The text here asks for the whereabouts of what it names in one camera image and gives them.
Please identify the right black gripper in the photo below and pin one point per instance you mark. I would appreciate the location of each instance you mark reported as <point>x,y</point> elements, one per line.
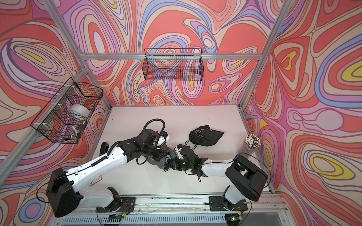
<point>176,165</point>

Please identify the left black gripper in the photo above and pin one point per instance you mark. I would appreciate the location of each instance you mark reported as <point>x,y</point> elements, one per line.
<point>161,155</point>

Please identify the grey hair dryer pouch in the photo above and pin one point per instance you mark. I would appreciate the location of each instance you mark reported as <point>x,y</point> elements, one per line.
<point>161,161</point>

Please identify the black hair dryer pouch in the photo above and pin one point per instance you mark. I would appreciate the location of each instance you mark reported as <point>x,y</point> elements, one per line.
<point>205,136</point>

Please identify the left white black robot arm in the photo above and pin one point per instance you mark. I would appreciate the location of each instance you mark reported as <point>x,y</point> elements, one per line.
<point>64,190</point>

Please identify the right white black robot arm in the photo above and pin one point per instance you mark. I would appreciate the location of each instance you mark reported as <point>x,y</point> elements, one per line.
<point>247,179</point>

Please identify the small white label card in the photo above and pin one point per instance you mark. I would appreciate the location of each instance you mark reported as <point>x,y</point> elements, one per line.
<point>95,181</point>

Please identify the metal cup of pencils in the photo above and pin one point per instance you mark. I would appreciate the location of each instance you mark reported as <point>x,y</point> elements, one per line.
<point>251,144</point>

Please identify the silver tape roll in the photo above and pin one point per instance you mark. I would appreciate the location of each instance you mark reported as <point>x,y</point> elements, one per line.
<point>79,111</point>

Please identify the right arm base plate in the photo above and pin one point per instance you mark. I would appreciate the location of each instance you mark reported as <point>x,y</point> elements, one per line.
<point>219,203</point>

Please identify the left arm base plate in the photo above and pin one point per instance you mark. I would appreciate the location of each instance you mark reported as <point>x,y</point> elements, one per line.
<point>120,205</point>

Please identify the back black wire basket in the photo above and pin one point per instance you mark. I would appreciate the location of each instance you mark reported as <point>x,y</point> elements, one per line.
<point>173,64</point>

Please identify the black wire basket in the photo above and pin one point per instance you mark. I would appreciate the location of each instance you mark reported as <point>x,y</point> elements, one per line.
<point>54,121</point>
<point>173,64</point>

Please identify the left black wire basket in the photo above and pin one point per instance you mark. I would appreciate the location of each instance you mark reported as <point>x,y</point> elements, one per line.
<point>54,121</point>

